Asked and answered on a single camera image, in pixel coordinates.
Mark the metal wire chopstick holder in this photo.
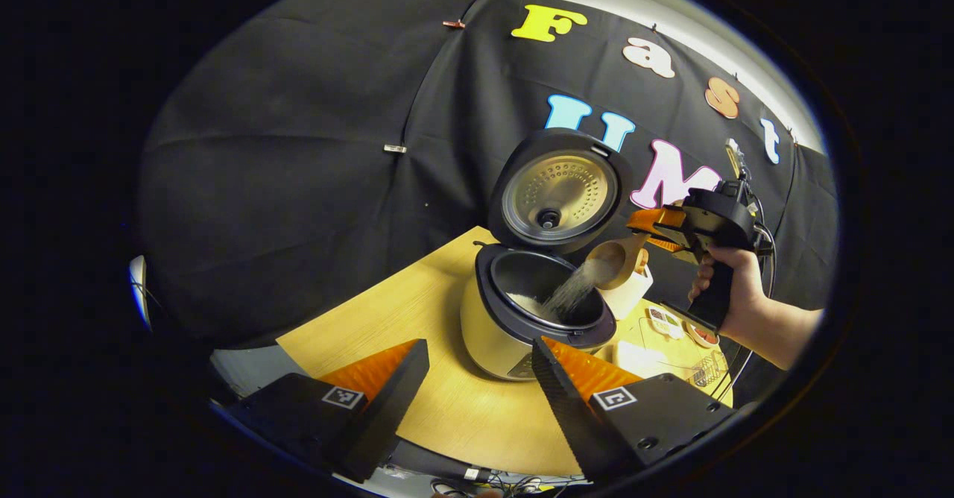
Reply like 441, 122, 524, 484
689, 353, 727, 388

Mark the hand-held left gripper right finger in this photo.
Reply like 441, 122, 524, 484
531, 336, 739, 485

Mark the white round plate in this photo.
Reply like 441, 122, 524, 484
684, 322, 721, 348

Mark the white toaster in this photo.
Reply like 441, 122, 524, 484
600, 263, 654, 321

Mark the silver rice cooker dark lid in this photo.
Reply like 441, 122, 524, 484
460, 128, 634, 382

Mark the black backdrop cloth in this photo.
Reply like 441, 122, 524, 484
138, 0, 839, 402

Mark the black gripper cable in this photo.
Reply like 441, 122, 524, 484
749, 192, 777, 297

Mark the wooden spoon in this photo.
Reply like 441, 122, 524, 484
585, 236, 649, 291

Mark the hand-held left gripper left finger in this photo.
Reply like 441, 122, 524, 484
224, 339, 431, 484

